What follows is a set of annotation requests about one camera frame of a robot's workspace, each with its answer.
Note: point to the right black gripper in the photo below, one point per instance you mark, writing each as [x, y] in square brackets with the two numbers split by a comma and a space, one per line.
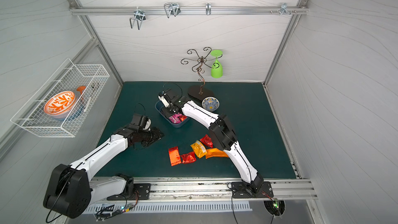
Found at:
[169, 111]

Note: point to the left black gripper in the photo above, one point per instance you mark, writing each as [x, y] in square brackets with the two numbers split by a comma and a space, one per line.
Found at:
[152, 135]

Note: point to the pink tea bag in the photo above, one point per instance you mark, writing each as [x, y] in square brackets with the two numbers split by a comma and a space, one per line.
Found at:
[174, 118]

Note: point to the large red tea bag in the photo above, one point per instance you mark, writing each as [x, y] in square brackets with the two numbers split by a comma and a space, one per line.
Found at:
[174, 156]

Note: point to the yellow foil tea bag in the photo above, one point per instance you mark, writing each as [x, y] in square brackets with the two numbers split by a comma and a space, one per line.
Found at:
[199, 149]

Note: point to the orange foil tea bag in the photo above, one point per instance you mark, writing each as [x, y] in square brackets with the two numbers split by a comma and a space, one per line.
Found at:
[214, 152]

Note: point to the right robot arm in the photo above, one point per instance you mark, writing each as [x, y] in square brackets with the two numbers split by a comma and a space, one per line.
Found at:
[222, 134]

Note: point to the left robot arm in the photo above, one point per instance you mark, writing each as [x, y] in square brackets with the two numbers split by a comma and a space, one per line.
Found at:
[72, 188]

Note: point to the blue plastic storage box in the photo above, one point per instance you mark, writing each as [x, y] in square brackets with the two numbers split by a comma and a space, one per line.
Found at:
[166, 114]

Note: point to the small red tea bag bottom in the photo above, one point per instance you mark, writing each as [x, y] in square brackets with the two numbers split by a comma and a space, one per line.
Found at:
[188, 158]

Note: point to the black metal cup stand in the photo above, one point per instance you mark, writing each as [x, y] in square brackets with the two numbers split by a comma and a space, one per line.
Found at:
[199, 92]

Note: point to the blue yellow patterned bowl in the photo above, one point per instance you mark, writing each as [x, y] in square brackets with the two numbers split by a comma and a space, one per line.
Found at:
[210, 104]

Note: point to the green plastic goblet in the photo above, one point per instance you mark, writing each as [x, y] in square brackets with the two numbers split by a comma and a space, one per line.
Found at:
[216, 69]

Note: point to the orange spoon in basket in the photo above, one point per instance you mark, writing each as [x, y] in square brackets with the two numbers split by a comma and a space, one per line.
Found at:
[81, 91]

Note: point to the white vent strip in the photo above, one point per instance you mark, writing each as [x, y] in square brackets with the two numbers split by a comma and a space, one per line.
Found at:
[192, 207]

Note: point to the orange white patterned bowl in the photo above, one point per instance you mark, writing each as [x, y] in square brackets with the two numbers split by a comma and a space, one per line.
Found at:
[60, 105]

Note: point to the metal double hook left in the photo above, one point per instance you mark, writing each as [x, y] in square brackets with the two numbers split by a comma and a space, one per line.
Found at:
[137, 20]

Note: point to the metal hook centre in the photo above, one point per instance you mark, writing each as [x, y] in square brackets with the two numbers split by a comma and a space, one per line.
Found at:
[172, 9]

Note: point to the small metal clip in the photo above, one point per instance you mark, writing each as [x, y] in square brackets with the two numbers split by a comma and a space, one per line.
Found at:
[208, 9]

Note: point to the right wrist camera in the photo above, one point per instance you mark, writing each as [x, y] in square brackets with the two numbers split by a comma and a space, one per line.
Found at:
[165, 99]

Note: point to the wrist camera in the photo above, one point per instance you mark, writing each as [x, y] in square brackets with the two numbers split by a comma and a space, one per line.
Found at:
[140, 123]
[165, 99]

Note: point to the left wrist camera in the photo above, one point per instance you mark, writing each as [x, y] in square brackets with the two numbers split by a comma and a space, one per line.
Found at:
[140, 123]

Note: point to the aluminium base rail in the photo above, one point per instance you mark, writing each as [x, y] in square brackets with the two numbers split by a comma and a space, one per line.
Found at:
[192, 189]

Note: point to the white wire basket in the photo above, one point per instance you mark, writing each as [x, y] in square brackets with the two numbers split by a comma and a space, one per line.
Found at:
[68, 77]

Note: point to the aluminium top rail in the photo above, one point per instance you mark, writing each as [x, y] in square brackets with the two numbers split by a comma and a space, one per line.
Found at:
[185, 10]

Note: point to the metal bracket right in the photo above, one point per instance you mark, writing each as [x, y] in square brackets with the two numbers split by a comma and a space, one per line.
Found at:
[283, 10]

